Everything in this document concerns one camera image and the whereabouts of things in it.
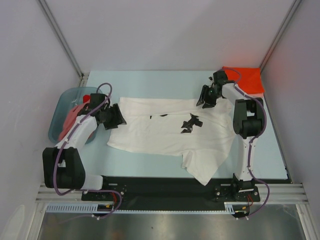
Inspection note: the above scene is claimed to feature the right aluminium frame post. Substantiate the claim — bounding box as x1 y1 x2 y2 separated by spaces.
259 0 304 73

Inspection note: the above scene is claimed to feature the aluminium frame post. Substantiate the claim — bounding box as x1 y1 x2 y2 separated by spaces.
36 0 84 79
259 0 304 73

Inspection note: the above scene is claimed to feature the folded orange t shirt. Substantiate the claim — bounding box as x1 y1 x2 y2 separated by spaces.
222 66 265 95

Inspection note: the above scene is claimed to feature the grey slotted cable duct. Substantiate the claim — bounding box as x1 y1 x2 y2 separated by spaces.
46 202 249 215

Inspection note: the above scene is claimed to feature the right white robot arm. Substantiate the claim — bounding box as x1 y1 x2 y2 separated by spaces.
196 69 267 201

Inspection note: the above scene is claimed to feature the left aluminium frame post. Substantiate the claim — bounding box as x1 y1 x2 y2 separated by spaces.
36 0 84 79

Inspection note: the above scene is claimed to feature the white printed t shirt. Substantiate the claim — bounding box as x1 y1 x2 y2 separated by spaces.
107 97 235 186

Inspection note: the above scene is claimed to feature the blue plastic basket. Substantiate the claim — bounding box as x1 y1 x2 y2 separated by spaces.
48 87 97 144

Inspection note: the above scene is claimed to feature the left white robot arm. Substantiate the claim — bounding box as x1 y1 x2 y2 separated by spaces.
42 93 127 200

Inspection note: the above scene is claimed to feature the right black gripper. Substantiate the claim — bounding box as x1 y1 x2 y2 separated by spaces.
196 84 221 109

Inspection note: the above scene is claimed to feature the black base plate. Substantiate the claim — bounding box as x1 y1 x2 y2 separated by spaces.
78 176 267 210

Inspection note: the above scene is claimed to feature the pink t shirt in basket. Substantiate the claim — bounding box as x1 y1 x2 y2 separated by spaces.
58 100 90 141

